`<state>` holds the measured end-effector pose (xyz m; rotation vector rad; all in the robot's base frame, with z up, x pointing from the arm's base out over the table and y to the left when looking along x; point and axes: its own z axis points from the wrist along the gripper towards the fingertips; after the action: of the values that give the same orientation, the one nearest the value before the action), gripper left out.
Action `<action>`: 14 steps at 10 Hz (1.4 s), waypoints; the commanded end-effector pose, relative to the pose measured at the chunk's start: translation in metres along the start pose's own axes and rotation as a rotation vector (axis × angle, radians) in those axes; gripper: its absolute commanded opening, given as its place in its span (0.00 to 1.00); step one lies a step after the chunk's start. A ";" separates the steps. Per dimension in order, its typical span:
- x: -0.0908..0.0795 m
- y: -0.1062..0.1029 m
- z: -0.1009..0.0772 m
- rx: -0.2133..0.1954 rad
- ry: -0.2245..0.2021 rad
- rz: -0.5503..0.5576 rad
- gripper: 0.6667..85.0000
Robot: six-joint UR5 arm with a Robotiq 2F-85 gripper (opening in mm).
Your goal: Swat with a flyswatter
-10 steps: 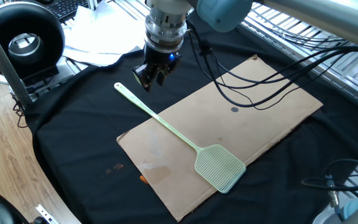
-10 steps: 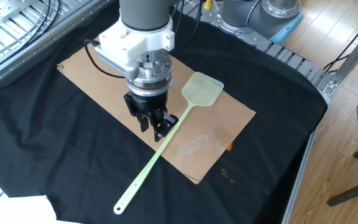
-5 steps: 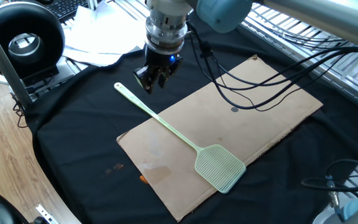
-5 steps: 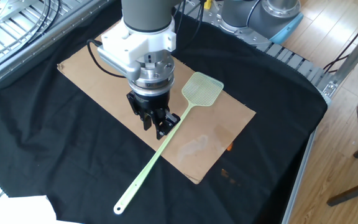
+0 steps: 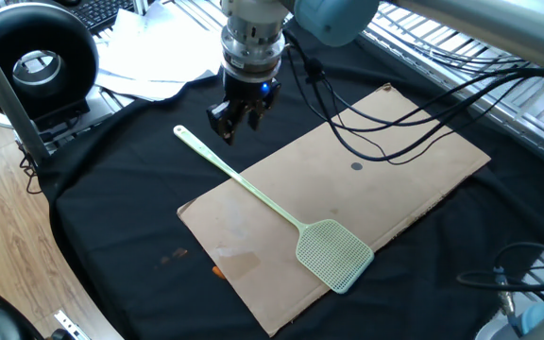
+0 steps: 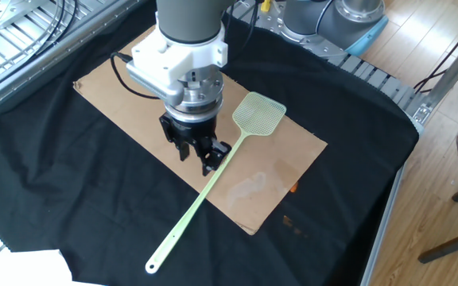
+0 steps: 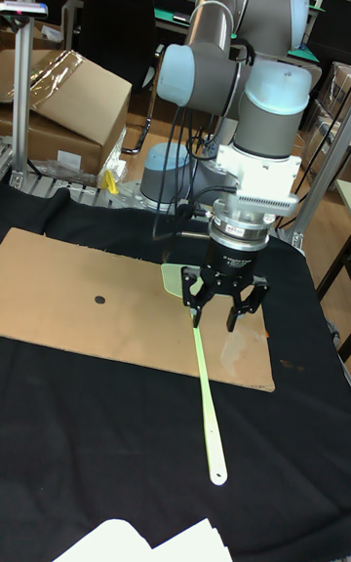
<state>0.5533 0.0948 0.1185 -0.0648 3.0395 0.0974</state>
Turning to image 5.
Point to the grey metal frame post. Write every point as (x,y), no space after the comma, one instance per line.
(7,104)

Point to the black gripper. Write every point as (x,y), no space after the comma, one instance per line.
(246,92)

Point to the white paper stack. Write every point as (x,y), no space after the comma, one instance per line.
(158,52)

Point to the white metal bracket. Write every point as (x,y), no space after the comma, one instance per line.
(69,325)

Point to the black table cloth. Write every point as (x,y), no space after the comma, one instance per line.
(125,189)

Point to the small orange scrap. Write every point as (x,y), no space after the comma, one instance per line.
(218,272)

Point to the black dot sticker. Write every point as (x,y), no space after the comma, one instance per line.
(356,166)

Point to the brown cardboard sheet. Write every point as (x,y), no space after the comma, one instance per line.
(328,208)

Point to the pale green plastic flyswatter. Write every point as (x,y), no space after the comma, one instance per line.
(333,255)

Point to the black computer keyboard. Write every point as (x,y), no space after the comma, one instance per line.
(102,11)

